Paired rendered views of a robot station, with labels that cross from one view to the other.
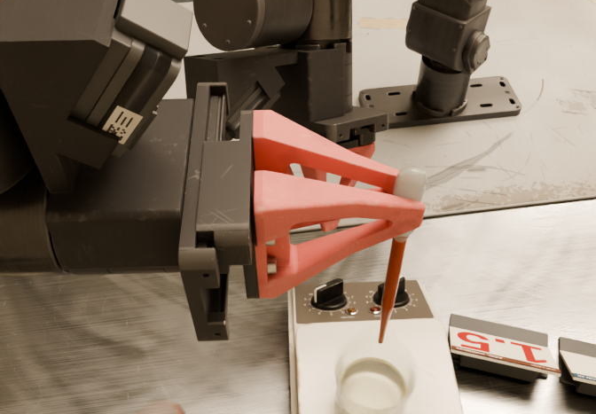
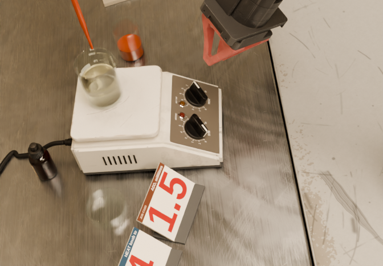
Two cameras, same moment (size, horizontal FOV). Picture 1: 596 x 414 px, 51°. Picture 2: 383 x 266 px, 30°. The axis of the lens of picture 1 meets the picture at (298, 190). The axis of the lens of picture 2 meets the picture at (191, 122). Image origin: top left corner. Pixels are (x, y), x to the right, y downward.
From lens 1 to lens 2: 83 cm
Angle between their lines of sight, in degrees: 59
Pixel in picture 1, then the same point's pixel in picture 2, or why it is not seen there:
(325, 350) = (143, 77)
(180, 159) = not seen: outside the picture
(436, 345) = (139, 129)
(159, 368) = (179, 40)
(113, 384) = (171, 23)
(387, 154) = (367, 158)
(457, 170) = (351, 209)
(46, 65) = not seen: outside the picture
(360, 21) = not seen: outside the picture
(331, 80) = not seen: outside the picture
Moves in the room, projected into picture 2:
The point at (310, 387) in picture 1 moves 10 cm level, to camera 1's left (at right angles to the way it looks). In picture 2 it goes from (122, 72) to (129, 21)
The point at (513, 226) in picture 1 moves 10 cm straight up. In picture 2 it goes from (286, 242) to (285, 203)
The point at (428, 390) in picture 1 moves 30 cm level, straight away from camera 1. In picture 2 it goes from (113, 122) to (328, 200)
